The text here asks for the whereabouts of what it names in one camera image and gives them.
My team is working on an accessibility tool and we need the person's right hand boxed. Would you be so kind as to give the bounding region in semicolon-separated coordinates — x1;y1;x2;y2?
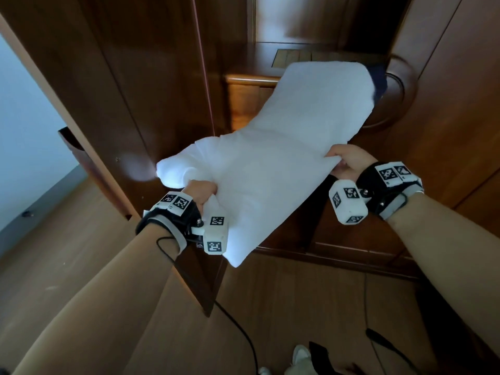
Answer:
325;144;378;183

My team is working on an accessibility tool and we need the person's left hand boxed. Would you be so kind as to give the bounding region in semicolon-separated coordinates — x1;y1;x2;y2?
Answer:
182;180;218;214

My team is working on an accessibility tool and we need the white pillow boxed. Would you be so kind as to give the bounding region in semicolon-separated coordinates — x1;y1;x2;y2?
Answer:
156;61;376;268

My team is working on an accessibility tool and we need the person's right forearm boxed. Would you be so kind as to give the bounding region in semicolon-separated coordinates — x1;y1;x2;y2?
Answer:
387;192;500;358

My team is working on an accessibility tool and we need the person's left forearm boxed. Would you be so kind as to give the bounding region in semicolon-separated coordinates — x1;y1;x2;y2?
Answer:
13;223;180;375

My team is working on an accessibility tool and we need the brown wooden wardrobe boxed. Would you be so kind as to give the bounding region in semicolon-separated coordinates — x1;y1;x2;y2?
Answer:
0;0;500;375

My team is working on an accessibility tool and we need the right wrist tracker with markers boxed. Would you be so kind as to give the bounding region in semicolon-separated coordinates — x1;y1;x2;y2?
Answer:
328;161;425;225

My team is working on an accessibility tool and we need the wrist tracker with markers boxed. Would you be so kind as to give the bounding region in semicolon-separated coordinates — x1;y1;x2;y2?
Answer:
328;161;425;225
135;191;229;256

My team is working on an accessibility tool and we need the left wrist tracker with markers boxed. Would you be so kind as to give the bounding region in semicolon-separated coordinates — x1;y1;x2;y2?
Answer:
135;191;229;256

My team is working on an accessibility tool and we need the person's white shoe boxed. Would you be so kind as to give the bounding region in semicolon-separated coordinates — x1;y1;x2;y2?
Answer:
284;344;318;375

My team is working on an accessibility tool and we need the open wooden wardrobe door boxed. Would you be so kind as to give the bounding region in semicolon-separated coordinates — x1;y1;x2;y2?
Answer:
0;0;229;317

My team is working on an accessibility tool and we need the grey baseboard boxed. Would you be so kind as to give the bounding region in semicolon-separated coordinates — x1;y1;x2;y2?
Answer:
0;165;88;257

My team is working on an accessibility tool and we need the black cable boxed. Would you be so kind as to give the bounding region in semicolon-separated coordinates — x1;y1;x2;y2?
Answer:
156;236;260;375
363;273;420;375

